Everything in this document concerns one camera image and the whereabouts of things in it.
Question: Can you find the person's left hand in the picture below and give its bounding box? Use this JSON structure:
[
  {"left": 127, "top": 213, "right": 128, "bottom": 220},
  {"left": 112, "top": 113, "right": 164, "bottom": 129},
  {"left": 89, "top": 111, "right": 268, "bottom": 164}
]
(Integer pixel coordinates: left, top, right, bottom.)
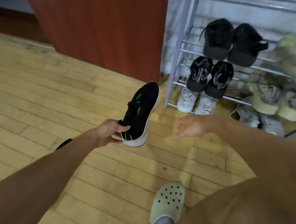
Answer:
[{"left": 91, "top": 117, "right": 132, "bottom": 151}]

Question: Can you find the person's right hand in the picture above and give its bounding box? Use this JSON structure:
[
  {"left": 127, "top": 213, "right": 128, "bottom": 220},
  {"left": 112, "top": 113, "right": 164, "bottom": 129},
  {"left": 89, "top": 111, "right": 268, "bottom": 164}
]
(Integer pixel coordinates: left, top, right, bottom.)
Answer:
[{"left": 174, "top": 112, "right": 218, "bottom": 144}]

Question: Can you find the black sneaker with white sole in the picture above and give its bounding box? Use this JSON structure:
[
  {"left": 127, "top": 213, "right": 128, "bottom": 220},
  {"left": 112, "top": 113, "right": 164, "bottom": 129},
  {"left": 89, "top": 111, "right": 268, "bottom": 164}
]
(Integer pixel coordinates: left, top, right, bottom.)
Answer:
[{"left": 115, "top": 78, "right": 163, "bottom": 150}]

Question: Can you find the person's right forearm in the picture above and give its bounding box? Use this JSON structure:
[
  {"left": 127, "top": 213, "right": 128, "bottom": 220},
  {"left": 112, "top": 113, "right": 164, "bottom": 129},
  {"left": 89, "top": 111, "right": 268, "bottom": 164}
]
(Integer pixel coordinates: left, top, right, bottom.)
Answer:
[{"left": 203, "top": 115, "right": 296, "bottom": 193}]

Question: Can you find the person's left forearm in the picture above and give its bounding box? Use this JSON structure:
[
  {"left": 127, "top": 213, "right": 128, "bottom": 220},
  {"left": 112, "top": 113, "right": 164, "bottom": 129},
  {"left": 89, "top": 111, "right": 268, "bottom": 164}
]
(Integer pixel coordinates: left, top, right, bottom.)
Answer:
[{"left": 0, "top": 119, "right": 102, "bottom": 224}]

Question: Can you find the pale green clog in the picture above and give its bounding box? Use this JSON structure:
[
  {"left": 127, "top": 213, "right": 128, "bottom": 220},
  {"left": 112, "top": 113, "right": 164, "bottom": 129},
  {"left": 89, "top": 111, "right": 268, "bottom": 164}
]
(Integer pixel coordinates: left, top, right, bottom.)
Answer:
[{"left": 146, "top": 179, "right": 187, "bottom": 224}]

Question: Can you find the grey sneaker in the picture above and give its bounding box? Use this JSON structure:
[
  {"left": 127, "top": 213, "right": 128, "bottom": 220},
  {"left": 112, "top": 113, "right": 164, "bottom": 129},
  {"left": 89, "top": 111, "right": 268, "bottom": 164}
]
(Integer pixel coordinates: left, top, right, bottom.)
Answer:
[
  {"left": 228, "top": 102, "right": 263, "bottom": 130},
  {"left": 257, "top": 114, "right": 288, "bottom": 138}
]

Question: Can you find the grey metal shoe rack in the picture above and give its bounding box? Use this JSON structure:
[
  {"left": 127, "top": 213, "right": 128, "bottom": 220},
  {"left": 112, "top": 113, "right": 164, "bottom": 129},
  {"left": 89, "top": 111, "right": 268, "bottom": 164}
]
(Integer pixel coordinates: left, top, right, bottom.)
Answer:
[{"left": 162, "top": 0, "right": 296, "bottom": 140}]

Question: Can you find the black suede shoe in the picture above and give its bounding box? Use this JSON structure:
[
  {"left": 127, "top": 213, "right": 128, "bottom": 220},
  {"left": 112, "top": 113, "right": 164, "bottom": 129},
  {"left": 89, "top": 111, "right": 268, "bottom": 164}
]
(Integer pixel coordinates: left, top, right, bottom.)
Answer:
[
  {"left": 197, "top": 16, "right": 236, "bottom": 62},
  {"left": 226, "top": 21, "right": 271, "bottom": 70}
]

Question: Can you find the person's bare leg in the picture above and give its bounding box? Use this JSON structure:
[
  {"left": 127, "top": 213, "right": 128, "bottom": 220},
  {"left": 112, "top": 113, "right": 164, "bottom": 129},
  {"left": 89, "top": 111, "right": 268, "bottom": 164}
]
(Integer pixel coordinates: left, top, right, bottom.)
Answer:
[{"left": 164, "top": 168, "right": 296, "bottom": 224}]

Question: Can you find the brown wooden cabinet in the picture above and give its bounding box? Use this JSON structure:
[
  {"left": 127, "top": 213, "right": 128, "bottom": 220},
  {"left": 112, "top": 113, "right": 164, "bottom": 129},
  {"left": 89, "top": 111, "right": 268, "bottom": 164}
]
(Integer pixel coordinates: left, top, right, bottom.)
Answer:
[{"left": 0, "top": 0, "right": 169, "bottom": 84}]

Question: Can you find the black grey strap sandal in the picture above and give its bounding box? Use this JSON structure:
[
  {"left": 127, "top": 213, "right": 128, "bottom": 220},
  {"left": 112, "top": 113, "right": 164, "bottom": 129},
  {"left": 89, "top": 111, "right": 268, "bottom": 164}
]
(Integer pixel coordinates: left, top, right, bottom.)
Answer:
[
  {"left": 204, "top": 60, "right": 235, "bottom": 101},
  {"left": 185, "top": 55, "right": 214, "bottom": 94}
]

